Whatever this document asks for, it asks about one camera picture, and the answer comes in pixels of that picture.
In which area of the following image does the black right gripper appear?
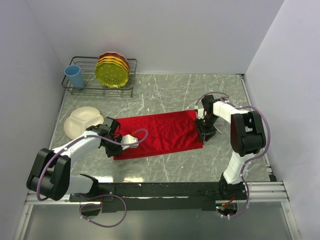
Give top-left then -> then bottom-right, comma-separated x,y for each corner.
193,114 -> 219,143

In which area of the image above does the red cloth napkin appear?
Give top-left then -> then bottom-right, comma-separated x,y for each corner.
113,110 -> 204,160

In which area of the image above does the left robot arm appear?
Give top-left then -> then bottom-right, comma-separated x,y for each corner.
26,117 -> 136,201

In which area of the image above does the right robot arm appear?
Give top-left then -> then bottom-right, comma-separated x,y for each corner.
194,92 -> 267,200

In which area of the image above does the cream divided plate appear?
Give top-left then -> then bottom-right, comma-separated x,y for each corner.
63,106 -> 104,140

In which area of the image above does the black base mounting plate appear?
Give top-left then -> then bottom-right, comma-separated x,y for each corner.
69,181 -> 247,213

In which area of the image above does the yellow-green dotted plate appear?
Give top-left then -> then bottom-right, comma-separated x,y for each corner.
94,66 -> 129,89

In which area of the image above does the blue plastic cup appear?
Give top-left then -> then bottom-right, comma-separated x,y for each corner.
64,64 -> 85,89

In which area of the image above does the orange striped plate stack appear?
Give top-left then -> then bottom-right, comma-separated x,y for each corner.
95,51 -> 130,74

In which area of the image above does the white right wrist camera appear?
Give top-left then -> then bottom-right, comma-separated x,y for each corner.
194,106 -> 204,119

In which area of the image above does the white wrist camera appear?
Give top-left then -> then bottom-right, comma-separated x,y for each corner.
121,134 -> 139,151
194,106 -> 204,119

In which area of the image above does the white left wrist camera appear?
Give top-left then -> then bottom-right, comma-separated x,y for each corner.
121,134 -> 139,151

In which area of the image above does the black wire dish rack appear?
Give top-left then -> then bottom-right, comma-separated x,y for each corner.
61,56 -> 138,98

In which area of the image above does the aluminium frame rail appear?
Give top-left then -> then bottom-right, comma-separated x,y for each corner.
24,181 -> 290,205

